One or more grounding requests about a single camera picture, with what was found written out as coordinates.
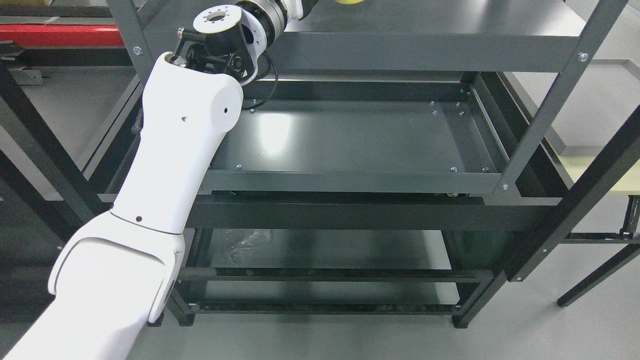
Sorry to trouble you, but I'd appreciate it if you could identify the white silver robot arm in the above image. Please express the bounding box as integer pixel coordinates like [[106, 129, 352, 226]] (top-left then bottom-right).
[[5, 0, 316, 360]]

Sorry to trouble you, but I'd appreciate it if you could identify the yellow plastic cup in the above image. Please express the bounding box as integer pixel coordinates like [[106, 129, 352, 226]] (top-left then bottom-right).
[[334, 0, 364, 6]]

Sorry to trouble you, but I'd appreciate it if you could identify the red metal beam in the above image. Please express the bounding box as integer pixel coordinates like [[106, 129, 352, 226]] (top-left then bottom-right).
[[0, 23, 125, 48]]

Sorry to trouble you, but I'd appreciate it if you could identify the dark grey metal shelving unit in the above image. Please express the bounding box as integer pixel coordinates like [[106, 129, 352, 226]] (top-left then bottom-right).
[[107, 0, 639, 329]]

